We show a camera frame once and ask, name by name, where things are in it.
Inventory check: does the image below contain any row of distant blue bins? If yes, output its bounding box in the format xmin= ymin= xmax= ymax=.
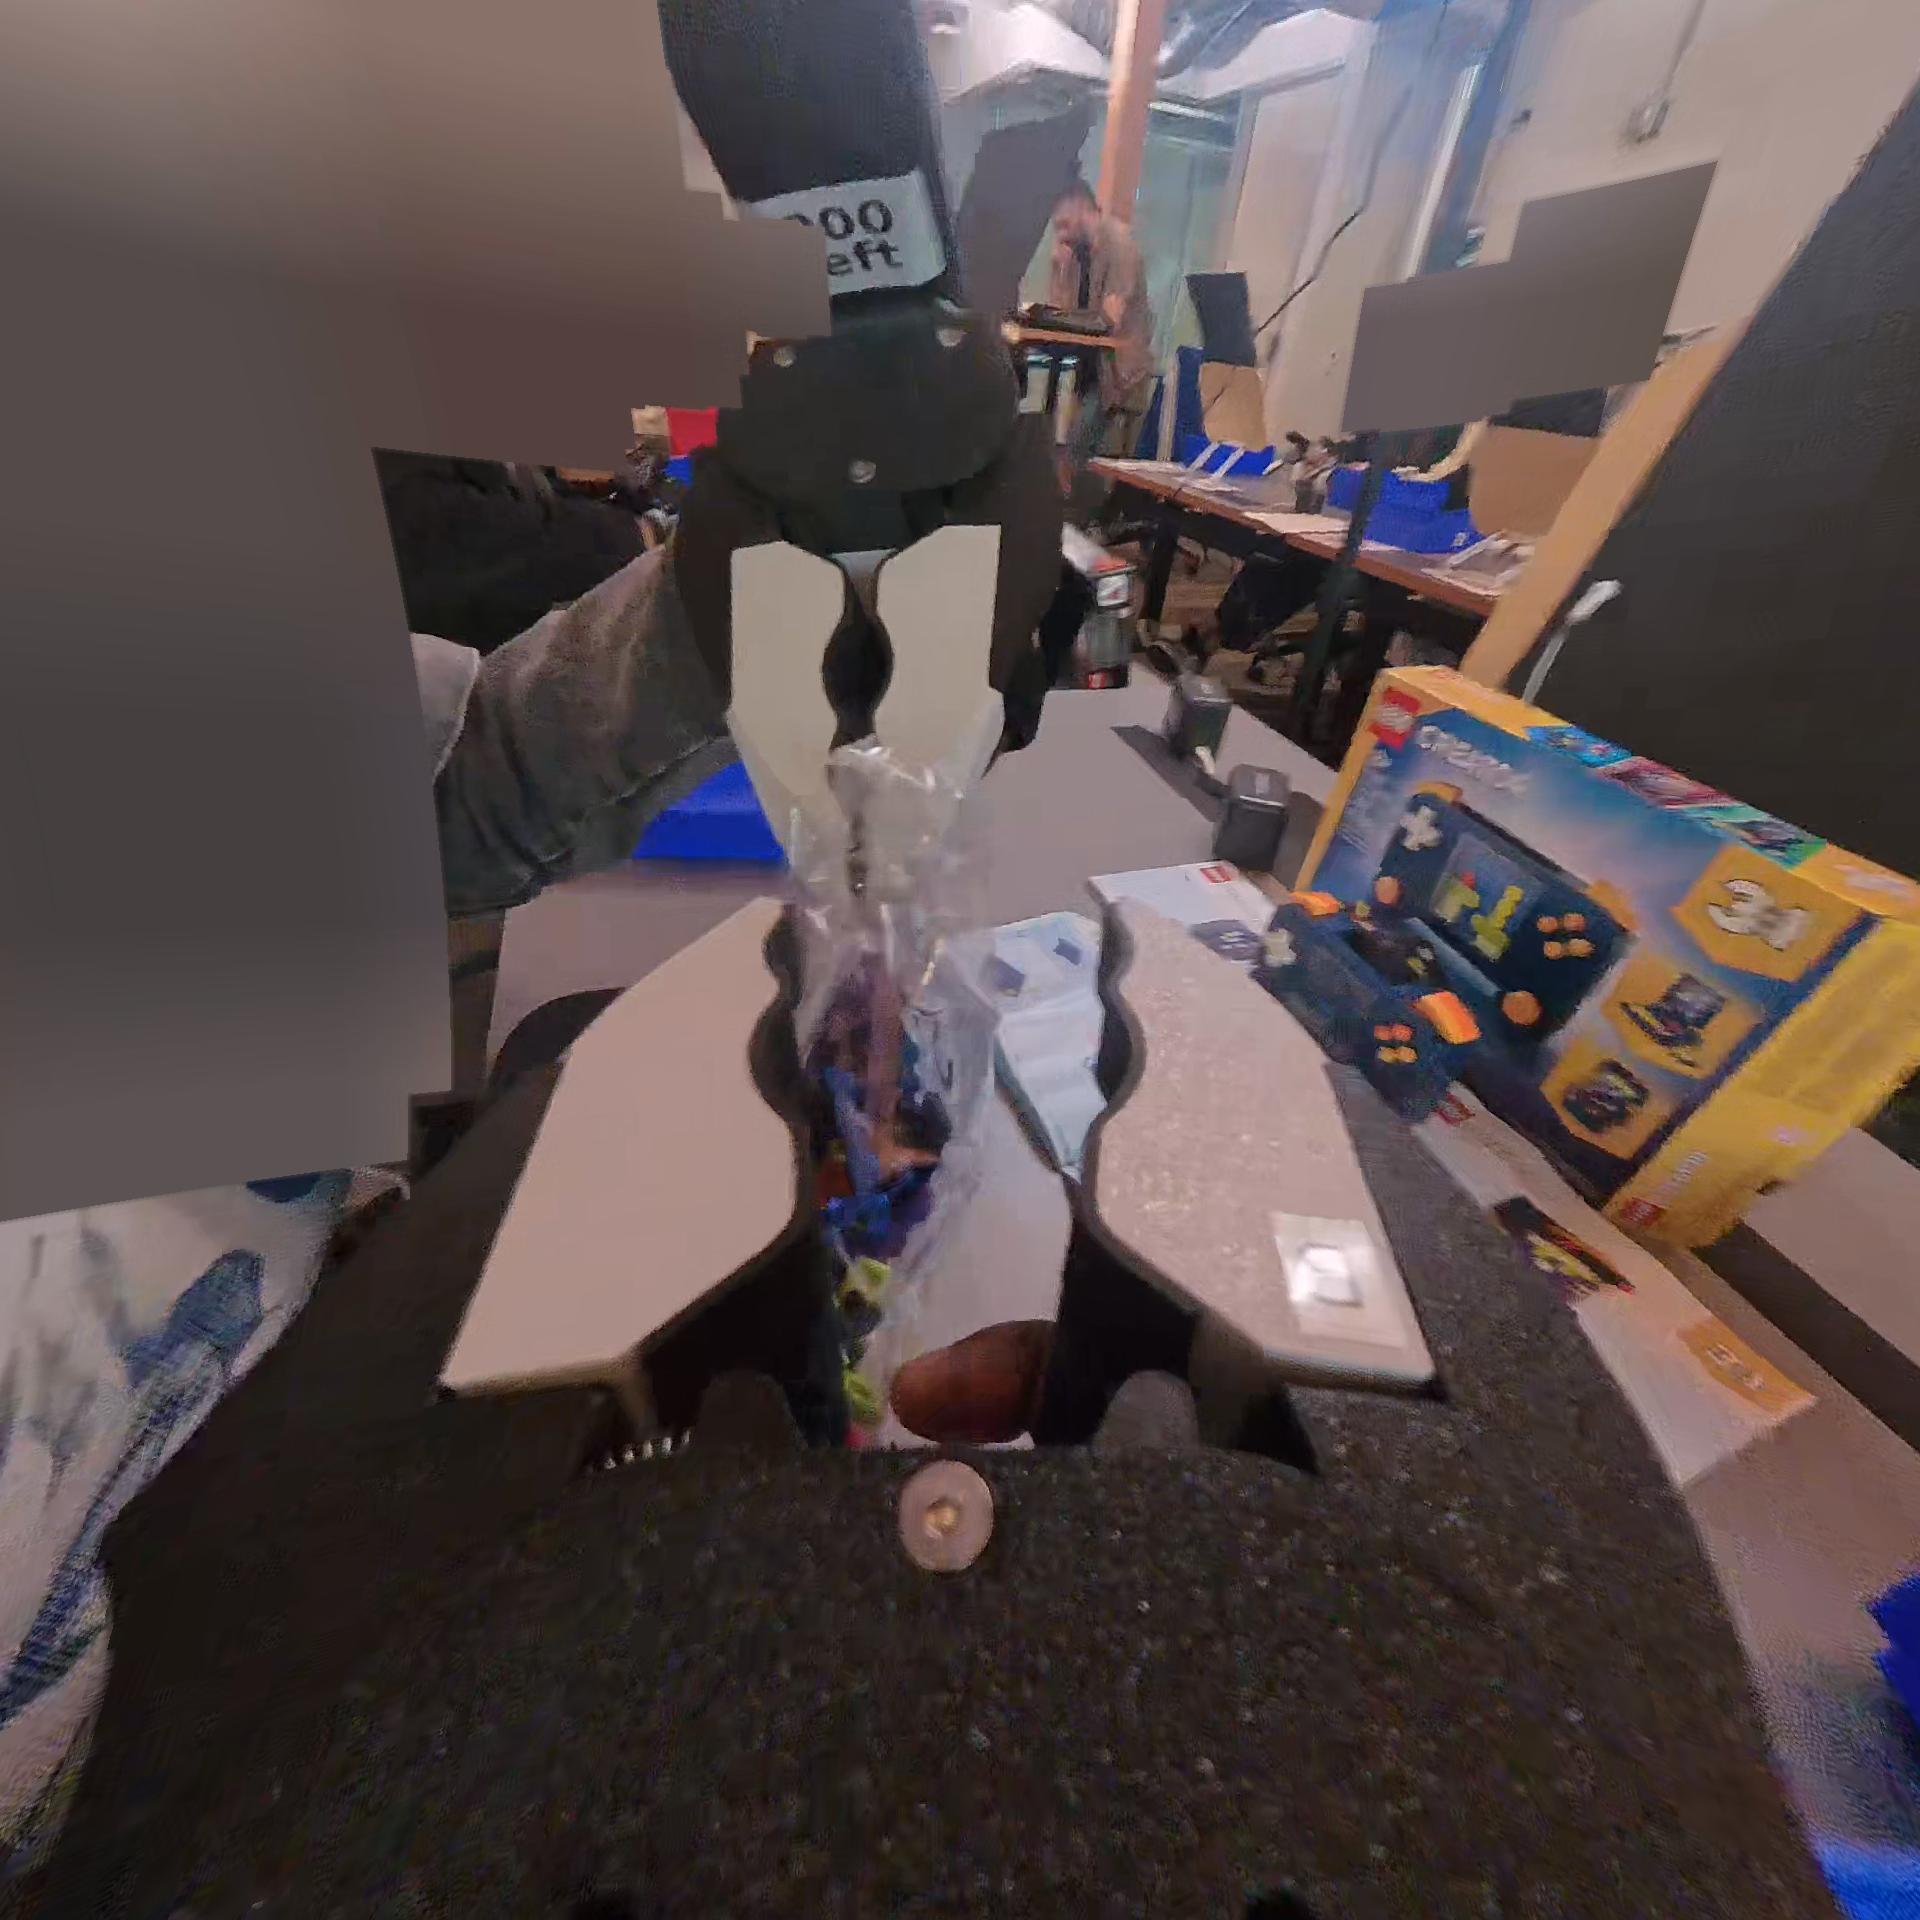
xmin=1170 ymin=432 xmax=1489 ymax=561

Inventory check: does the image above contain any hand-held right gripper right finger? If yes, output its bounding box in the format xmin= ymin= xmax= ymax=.
xmin=1041 ymin=897 xmax=1442 ymax=1449

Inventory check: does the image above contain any long background table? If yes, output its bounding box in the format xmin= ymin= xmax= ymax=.
xmin=1088 ymin=450 xmax=1509 ymax=624

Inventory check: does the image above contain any black panel with wooden rim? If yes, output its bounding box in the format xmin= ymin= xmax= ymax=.
xmin=1458 ymin=83 xmax=1920 ymax=903

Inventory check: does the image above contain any yellow toy brick set box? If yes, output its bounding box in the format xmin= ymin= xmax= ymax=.
xmin=1295 ymin=664 xmax=1920 ymax=1250

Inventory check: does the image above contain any clear bag of toy bricks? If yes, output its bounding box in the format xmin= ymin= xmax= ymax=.
xmin=779 ymin=736 xmax=1059 ymax=1449

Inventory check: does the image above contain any rainbow cover instruction booklet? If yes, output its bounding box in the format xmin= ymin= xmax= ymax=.
xmin=1084 ymin=860 xmax=1284 ymax=970

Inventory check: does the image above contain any blue toy brick game console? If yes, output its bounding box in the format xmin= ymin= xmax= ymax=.
xmin=1249 ymin=885 xmax=1484 ymax=1125

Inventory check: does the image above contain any arcade cover instruction booklet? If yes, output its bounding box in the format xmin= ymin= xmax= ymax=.
xmin=1418 ymin=1080 xmax=1819 ymax=1491

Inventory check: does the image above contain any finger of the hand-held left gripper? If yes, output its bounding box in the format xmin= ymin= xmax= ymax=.
xmin=727 ymin=540 xmax=864 ymax=845
xmin=866 ymin=522 xmax=1005 ymax=785

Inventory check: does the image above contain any large blue plastic bin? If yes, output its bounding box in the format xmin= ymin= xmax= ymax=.
xmin=1793 ymin=1569 xmax=1920 ymax=1920
xmin=632 ymin=756 xmax=793 ymax=866

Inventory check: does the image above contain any brick instruction booklet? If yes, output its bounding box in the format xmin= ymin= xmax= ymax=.
xmin=983 ymin=903 xmax=1124 ymax=1192

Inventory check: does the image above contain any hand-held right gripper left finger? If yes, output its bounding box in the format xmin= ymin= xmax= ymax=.
xmin=440 ymin=897 xmax=849 ymax=1449

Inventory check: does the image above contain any white cord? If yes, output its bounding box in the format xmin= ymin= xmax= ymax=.
xmin=1527 ymin=577 xmax=1625 ymax=707

